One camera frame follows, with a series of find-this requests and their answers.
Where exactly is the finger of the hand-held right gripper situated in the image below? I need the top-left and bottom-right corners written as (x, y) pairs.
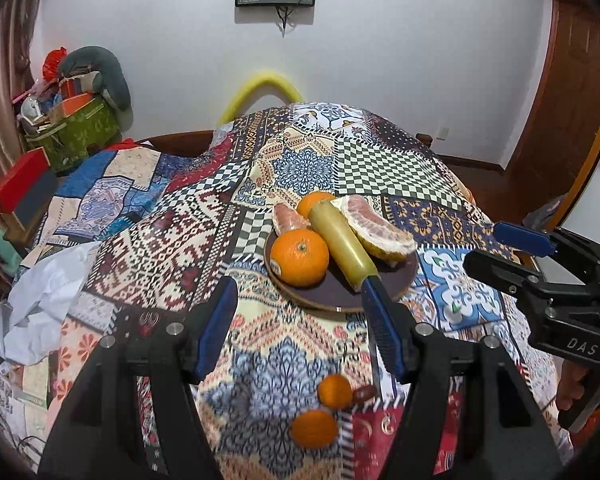
top-left (494, 221), bottom-right (600, 281)
top-left (462, 250), bottom-right (600, 311)

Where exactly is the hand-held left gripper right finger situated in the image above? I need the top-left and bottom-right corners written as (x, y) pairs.
top-left (362, 279), bottom-right (566, 480)

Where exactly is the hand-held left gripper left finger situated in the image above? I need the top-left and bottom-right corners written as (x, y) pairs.
top-left (37, 277), bottom-right (238, 480)

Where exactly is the dark brown round plate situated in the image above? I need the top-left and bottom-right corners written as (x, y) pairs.
top-left (263, 220), bottom-right (418, 312)

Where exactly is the large pomelo wedge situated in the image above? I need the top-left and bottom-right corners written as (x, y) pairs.
top-left (330, 195), bottom-right (417, 266)

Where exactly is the long sugarcane piece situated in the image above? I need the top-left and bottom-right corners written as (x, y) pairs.
top-left (307, 201), bottom-right (379, 292)

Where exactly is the large orange with sticker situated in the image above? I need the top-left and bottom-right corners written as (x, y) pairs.
top-left (270, 228), bottom-right (330, 288)

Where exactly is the pink peeled pomelo segment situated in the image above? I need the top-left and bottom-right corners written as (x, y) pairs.
top-left (272, 202), bottom-right (313, 237)

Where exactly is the large plain orange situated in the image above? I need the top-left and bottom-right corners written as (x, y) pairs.
top-left (296, 191), bottom-right (337, 221)

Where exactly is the person's right hand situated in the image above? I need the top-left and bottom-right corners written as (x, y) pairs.
top-left (555, 360), bottom-right (588, 416)

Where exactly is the small tangerine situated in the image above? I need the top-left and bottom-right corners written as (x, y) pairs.
top-left (291, 409), bottom-right (339, 450)
top-left (318, 374), bottom-right (354, 408)

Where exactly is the patchwork printed blanket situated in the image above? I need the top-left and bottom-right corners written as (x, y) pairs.
top-left (0, 102), bottom-right (576, 480)

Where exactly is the white crumpled paper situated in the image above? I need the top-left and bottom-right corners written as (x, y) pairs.
top-left (0, 242), bottom-right (103, 366)

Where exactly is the teal small object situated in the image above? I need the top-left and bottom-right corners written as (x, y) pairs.
top-left (0, 227), bottom-right (23, 276)

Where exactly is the green printed bag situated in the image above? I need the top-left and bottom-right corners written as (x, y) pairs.
top-left (25, 97), bottom-right (121, 173)

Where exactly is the red box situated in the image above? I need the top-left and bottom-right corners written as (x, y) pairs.
top-left (0, 149), bottom-right (51, 213)

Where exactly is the yellow foam tube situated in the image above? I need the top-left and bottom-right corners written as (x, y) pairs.
top-left (215, 71), bottom-right (306, 126)

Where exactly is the grey neck pillow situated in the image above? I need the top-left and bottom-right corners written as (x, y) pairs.
top-left (57, 46), bottom-right (133, 113)

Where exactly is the red plastic bag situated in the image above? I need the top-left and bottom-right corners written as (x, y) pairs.
top-left (41, 47), bottom-right (68, 81)

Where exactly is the striped brown curtain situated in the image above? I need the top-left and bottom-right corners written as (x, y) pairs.
top-left (0, 0), bottom-right (56, 196)

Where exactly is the wooden door frame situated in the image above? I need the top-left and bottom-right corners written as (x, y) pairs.
top-left (500, 0), bottom-right (600, 261)

